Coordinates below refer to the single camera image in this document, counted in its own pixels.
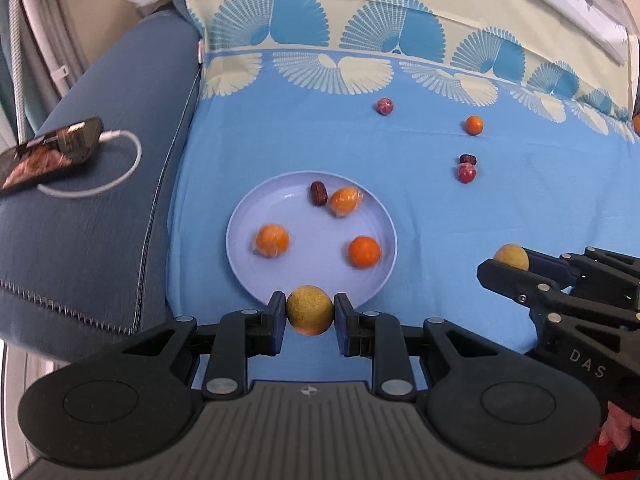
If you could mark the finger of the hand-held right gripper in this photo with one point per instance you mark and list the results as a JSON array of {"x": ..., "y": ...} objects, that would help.
[
  {"x": 547, "y": 265},
  {"x": 505, "y": 277}
]

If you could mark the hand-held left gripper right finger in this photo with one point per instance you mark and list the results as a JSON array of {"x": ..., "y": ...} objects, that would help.
[{"x": 342, "y": 325}]

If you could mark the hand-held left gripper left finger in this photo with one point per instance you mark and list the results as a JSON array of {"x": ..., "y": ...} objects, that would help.
[{"x": 278, "y": 322}]

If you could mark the small yellow-green round fruit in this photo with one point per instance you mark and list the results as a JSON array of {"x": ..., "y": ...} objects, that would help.
[
  {"x": 310, "y": 310},
  {"x": 510, "y": 255}
]

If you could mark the light blue round plate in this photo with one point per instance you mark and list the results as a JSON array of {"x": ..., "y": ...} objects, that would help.
[{"x": 305, "y": 255}]

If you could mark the small bare orange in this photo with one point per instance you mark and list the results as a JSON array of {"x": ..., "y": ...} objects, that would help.
[
  {"x": 364, "y": 251},
  {"x": 474, "y": 125}
]

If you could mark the plastic-wrapped orange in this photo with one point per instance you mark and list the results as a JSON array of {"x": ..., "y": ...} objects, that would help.
[
  {"x": 271, "y": 240},
  {"x": 345, "y": 201}
]

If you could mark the plastic-wrapped red fruit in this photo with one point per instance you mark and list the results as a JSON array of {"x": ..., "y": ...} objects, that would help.
[
  {"x": 467, "y": 174},
  {"x": 385, "y": 106}
]

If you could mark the dark red jujube date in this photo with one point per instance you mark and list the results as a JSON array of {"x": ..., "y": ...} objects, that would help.
[
  {"x": 318, "y": 193},
  {"x": 467, "y": 158}
]

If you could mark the person's right hand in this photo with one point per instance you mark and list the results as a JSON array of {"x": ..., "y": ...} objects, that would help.
[{"x": 617, "y": 427}]

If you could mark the blue fan-print bedsheet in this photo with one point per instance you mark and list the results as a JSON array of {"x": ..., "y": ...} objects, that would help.
[{"x": 430, "y": 220}]

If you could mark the red garment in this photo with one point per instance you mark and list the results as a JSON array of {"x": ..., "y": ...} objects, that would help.
[{"x": 620, "y": 465}]

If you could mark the blue sofa cushion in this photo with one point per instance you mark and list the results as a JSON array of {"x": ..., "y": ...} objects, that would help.
[{"x": 100, "y": 240}]

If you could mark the white fabric tag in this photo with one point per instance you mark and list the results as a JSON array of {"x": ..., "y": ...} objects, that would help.
[{"x": 199, "y": 52}]

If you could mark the black smartphone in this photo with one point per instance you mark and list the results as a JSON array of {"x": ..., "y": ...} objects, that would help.
[{"x": 50, "y": 155}]

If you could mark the white pipe clip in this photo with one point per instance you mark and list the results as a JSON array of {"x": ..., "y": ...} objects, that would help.
[{"x": 57, "y": 72}]

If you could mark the polka-dot covered pole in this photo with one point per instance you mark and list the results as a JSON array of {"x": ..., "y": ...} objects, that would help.
[{"x": 19, "y": 70}]

